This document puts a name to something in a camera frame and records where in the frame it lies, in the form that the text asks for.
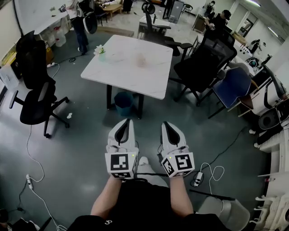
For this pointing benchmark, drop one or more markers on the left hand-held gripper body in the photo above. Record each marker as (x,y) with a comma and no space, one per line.
(117,163)

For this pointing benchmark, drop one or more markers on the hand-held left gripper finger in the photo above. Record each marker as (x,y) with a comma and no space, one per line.
(113,137)
(132,135)

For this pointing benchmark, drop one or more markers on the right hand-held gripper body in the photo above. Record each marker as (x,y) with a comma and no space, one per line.
(181,163)

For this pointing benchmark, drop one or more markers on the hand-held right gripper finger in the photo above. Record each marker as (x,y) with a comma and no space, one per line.
(180,139)
(164,137)

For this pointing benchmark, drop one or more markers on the pink drink cup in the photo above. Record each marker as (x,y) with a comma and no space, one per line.
(141,60)

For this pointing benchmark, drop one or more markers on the person's right forearm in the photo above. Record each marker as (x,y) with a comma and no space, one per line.
(180,196)

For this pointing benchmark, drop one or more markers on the person's left forearm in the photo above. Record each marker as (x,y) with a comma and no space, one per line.
(106,196)

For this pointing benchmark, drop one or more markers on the white power strip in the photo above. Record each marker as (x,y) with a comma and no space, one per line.
(29,181)
(197,179)

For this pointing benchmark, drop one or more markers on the teal waste bin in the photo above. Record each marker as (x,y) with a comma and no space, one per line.
(123,104)

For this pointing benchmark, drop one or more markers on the person's leg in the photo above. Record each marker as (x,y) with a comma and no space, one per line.
(149,173)

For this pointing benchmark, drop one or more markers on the white paper scrap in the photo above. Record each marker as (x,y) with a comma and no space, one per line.
(69,116)

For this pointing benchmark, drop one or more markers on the person's black clothing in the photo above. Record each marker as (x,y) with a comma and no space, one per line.
(144,207)

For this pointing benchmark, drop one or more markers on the white marble table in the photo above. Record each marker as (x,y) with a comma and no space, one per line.
(135,74)

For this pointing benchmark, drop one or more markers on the grey folding chair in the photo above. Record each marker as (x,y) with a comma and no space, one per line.
(232,213)

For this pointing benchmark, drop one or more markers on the blue chair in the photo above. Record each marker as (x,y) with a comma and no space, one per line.
(232,88)

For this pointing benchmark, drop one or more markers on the green vase with white flowers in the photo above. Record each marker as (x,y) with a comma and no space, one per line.
(101,54)

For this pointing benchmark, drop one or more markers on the black mesh office chair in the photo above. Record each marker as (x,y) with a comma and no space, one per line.
(212,58)

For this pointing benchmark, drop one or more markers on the white and black office chair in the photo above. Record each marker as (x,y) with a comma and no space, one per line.
(271,117)

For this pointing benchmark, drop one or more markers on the white rack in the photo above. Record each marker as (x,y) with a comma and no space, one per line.
(274,209)

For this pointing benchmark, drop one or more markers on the white plastic jug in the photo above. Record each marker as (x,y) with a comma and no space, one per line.
(60,38)

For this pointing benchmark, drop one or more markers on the white desk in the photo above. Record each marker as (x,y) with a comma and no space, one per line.
(155,22)

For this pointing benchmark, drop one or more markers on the white box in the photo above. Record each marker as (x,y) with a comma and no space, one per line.
(9,76)

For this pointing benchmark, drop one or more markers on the wooden table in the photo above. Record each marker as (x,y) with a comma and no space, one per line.
(113,9)

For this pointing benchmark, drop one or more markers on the grey metal cabinet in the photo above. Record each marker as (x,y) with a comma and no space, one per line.
(176,10)

